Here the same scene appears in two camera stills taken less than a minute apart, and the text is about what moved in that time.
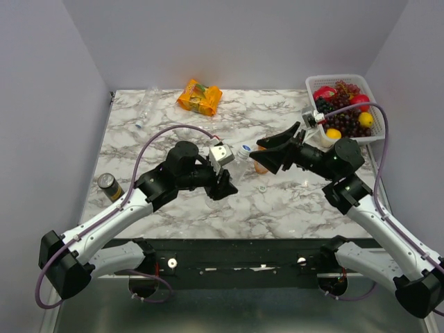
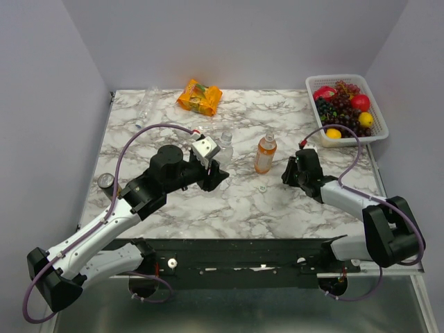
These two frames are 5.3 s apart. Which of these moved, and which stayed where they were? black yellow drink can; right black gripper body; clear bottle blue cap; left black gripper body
Moved: right black gripper body
Stayed: left black gripper body; clear bottle blue cap; black yellow drink can
